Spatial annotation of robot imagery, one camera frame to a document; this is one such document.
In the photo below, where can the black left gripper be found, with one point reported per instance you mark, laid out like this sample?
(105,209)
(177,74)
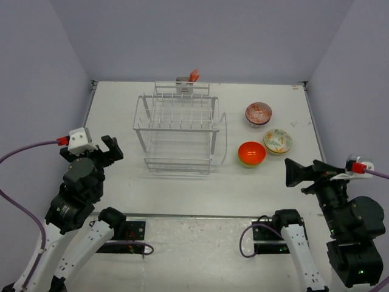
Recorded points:
(115,149)

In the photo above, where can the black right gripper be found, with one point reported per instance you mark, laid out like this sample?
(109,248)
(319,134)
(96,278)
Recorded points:
(295,172)

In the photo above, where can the white green orange patterned bowl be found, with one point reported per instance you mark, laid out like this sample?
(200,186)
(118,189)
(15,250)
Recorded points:
(278,139)

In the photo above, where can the lime green bowl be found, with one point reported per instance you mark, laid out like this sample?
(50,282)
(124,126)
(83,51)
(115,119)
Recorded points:
(249,166)

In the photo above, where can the red rim zigzag bowl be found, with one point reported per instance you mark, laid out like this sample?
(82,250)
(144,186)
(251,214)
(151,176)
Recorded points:
(258,114)

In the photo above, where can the yellow rim patterned bowl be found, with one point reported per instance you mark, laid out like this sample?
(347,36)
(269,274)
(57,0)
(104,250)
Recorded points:
(277,152)

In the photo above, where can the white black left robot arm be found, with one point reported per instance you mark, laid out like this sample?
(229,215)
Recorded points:
(81,189)

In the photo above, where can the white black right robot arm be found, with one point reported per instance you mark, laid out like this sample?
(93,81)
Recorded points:
(353,225)

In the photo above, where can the orange clip on grey block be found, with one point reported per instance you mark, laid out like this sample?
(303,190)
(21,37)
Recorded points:
(193,77)

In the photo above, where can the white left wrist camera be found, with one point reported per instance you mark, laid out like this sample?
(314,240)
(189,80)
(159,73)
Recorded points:
(80,141)

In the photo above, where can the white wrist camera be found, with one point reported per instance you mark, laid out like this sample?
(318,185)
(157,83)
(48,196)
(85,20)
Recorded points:
(80,141)
(356,168)

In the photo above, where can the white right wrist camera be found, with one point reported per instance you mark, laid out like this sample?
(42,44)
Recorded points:
(356,168)

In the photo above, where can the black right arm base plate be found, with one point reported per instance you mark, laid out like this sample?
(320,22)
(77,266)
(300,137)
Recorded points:
(266,242)

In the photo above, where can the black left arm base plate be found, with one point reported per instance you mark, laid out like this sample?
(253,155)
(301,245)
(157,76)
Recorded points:
(129,231)

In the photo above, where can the white wire dish rack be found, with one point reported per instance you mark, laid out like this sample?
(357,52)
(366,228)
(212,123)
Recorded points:
(180,128)

